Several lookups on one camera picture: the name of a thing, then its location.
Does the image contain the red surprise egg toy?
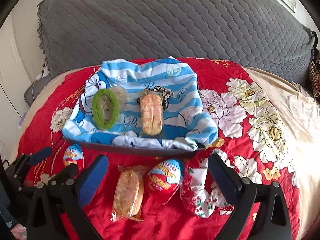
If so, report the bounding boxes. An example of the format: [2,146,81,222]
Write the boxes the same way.
[63,144,84,176]

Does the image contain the cherry print white scrunchie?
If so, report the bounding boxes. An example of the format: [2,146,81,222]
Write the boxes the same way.
[180,148,234,218]

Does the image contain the packaged bread snack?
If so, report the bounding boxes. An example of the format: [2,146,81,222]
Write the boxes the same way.
[111,165,147,222]
[140,92,163,136]

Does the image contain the person's hand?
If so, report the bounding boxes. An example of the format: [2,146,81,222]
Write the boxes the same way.
[11,224,27,240]

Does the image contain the red floral quilt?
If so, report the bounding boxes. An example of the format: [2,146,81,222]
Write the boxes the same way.
[17,58,299,239]

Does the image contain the grey bag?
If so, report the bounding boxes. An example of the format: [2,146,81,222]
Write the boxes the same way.
[24,74,53,107]

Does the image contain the beige sheer scrunchie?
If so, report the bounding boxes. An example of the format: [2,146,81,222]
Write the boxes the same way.
[99,86,128,122]

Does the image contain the blue striped cartoon cloth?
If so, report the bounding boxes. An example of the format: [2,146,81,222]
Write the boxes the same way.
[62,57,218,152]

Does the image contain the dark grey tray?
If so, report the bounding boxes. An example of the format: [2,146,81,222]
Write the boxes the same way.
[64,137,204,158]

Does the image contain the beige bed sheet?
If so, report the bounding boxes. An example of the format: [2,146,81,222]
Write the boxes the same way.
[246,67,319,239]

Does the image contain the leopard print scrunchie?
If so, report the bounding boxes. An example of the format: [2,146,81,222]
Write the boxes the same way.
[136,86,174,110]

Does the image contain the pile of clothes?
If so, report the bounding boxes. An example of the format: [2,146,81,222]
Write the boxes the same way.
[308,31,319,98]

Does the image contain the grey quilted pillow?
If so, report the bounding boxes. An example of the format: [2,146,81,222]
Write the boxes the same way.
[37,0,315,84]

